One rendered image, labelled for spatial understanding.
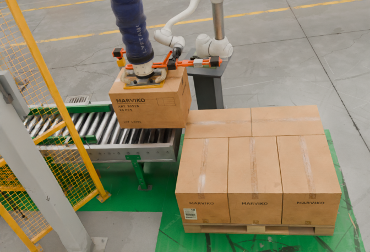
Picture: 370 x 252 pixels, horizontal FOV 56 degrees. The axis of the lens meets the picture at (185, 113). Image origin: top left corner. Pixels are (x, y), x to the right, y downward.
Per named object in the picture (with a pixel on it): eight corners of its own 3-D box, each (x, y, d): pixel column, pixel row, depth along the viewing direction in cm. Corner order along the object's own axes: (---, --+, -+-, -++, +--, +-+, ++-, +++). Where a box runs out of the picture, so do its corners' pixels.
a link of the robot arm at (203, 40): (201, 48, 368) (199, 29, 353) (216, 51, 360) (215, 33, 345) (193, 56, 359) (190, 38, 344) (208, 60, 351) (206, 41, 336)
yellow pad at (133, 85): (123, 89, 289) (121, 85, 286) (126, 82, 297) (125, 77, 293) (162, 87, 282) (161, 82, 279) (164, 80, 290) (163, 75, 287)
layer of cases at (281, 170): (182, 223, 288) (174, 193, 263) (194, 139, 363) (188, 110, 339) (335, 225, 266) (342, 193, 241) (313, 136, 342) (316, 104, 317)
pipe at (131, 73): (123, 84, 288) (121, 78, 285) (130, 68, 307) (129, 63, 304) (162, 82, 282) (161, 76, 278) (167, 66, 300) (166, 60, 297)
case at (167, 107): (120, 128, 313) (108, 93, 288) (132, 101, 343) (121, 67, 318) (185, 128, 300) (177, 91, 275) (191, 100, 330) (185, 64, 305)
